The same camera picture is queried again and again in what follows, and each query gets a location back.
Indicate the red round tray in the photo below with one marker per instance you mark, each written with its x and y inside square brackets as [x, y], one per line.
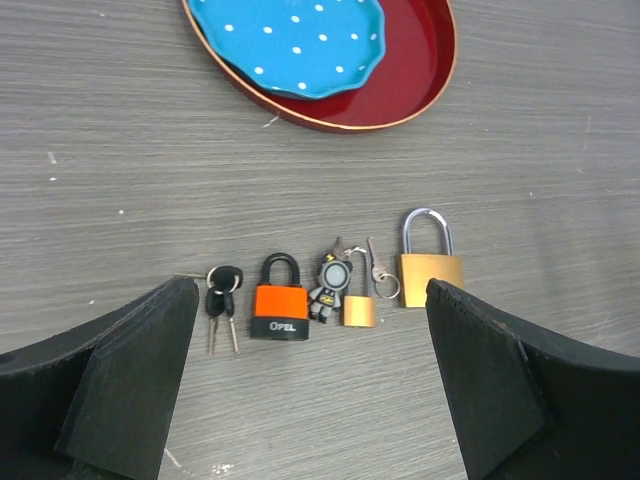
[421, 42]

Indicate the large brass padlock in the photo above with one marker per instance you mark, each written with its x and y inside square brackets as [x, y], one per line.
[417, 269]

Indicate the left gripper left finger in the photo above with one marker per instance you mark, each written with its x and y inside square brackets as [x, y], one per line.
[96, 401]

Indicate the blue dotted plate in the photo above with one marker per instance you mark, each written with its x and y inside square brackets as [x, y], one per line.
[306, 49]

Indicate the small brass padlock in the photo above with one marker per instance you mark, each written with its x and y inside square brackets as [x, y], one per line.
[360, 310]

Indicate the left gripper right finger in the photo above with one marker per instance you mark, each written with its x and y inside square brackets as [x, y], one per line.
[527, 402]

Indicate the orange black padlock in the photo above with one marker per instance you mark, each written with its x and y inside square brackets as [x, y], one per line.
[280, 311]

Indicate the black white keychain charm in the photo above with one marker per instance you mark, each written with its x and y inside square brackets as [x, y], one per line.
[333, 278]

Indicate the black padlock keys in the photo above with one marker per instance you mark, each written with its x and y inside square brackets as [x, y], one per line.
[222, 282]

